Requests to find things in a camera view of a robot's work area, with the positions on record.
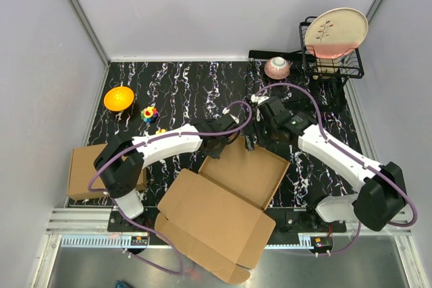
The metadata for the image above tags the brown cardboard box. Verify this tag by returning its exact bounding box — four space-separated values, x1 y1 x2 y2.
155 136 290 285
66 142 149 201

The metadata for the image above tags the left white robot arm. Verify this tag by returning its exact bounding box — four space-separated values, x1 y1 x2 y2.
93 114 239 231

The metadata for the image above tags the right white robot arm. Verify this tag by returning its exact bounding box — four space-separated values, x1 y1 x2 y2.
250 95 406 232

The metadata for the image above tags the folded brown cardboard box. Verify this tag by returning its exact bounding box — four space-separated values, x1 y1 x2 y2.
66 142 149 201

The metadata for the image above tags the pink patterned bowl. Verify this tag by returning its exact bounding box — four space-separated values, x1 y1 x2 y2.
264 57 290 80

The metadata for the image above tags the rainbow plush flower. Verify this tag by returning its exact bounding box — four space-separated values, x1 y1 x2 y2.
140 107 159 123

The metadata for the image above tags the orange bowl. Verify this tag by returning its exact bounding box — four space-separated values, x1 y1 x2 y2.
103 86 134 112

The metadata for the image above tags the cream pink plate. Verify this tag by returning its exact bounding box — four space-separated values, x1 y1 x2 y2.
304 7 369 59

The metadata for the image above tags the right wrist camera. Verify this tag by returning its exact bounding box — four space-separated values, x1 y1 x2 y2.
250 94 270 107

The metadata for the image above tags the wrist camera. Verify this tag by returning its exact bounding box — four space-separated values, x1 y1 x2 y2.
250 94 270 107
222 107 240 128

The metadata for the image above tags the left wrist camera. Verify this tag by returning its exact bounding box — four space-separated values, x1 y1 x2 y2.
222 107 240 128

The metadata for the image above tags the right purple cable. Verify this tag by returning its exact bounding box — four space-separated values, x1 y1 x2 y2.
251 82 419 257

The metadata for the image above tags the black wire dish rack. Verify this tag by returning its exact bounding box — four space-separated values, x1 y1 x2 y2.
248 16 365 113

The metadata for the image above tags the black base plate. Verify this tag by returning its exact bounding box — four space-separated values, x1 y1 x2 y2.
107 207 347 234

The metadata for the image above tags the aluminium rail frame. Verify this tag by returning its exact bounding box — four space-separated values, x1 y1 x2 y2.
47 208 431 287

